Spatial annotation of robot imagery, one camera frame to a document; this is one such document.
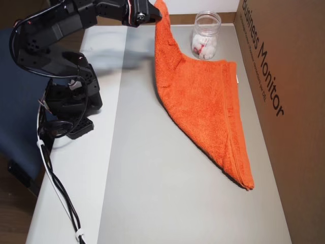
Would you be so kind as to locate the clear plastic jar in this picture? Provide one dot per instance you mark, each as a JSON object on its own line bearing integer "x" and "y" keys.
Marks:
{"x": 205, "y": 33}

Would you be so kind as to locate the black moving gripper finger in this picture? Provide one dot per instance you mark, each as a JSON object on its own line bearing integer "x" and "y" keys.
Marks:
{"x": 152, "y": 15}

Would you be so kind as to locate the blue fabric chair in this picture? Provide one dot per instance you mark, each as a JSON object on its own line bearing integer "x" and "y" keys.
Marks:
{"x": 12, "y": 114}

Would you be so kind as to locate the black perforated base clamp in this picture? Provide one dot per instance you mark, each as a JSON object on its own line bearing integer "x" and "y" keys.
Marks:
{"x": 81, "y": 128}

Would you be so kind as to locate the brown cardboard monitor box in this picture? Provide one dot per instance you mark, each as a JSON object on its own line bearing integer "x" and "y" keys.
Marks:
{"x": 299, "y": 152}

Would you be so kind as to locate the red white paper packet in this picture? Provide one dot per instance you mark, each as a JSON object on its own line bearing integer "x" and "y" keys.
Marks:
{"x": 199, "y": 48}

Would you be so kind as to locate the orange terry towel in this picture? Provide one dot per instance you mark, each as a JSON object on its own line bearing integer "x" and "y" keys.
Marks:
{"x": 203, "y": 101}

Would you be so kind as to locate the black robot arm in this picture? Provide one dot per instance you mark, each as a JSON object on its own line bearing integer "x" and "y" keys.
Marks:
{"x": 58, "y": 30}

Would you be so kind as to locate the brown cardboard back panel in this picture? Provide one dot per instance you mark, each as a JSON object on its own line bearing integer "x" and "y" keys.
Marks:
{"x": 182, "y": 19}

